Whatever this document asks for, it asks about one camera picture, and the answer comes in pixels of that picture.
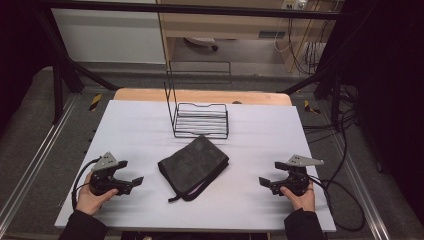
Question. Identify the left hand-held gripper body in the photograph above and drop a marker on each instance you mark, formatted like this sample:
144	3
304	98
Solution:
104	178

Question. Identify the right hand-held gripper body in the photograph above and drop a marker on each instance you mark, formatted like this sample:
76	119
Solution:
296	180

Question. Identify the black zipper pouch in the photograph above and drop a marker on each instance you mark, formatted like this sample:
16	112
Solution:
193	163

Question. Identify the person's right hand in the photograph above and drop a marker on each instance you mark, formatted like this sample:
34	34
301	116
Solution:
301	201

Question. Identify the person's left hand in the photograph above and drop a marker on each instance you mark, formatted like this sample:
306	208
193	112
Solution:
88	200

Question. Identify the white board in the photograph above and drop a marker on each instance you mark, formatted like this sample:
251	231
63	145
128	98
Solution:
253	150

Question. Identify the wooden table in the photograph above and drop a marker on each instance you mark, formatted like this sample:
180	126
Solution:
200	96

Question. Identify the white cabinet panel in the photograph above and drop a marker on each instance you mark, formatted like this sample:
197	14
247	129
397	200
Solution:
106	33

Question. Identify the black curtain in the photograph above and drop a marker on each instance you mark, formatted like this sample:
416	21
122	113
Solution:
390	83
20	50

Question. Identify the office chair base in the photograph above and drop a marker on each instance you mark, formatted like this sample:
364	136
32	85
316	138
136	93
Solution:
201	41

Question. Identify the light wooden desk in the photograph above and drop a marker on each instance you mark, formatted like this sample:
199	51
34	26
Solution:
216	28

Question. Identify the white power strip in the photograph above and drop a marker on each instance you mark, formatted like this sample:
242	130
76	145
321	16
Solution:
295	4

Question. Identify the aluminium rail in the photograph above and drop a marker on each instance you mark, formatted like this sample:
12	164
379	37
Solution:
361	186
36	156

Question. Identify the black metal frame leg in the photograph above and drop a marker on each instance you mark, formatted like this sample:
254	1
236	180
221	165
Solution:
328	83
63	76

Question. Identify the black metal frame bar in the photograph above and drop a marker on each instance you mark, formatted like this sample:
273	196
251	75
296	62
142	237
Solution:
200	9

